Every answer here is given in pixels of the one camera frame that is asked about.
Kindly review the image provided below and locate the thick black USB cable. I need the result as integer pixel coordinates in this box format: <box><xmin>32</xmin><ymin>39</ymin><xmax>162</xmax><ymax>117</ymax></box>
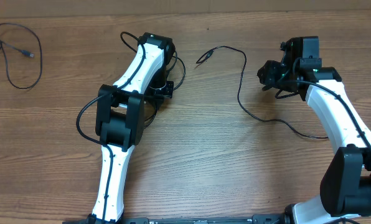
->
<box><xmin>0</xmin><ymin>22</ymin><xmax>43</xmax><ymax>90</ymax></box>

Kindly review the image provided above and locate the thin black USB cable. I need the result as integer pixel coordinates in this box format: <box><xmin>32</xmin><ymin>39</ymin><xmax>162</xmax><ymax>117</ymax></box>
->
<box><xmin>195</xmin><ymin>45</ymin><xmax>329</xmax><ymax>140</ymax></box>

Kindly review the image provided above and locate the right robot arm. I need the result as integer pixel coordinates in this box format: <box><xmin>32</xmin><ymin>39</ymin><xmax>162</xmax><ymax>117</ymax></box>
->
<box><xmin>257</xmin><ymin>36</ymin><xmax>371</xmax><ymax>223</ymax></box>

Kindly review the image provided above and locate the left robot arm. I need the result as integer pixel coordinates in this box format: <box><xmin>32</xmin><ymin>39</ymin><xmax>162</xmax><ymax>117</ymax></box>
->
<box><xmin>85</xmin><ymin>32</ymin><xmax>177</xmax><ymax>223</ymax></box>

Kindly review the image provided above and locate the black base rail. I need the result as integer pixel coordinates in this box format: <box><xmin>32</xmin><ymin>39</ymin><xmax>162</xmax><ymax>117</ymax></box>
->
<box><xmin>62</xmin><ymin>213</ymin><xmax>292</xmax><ymax>224</ymax></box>

